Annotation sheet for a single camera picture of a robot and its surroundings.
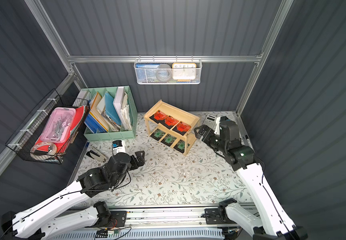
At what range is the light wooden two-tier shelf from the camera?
844mm

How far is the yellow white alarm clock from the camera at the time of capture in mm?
899

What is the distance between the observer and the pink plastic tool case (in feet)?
2.29

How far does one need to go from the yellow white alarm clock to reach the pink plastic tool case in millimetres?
598
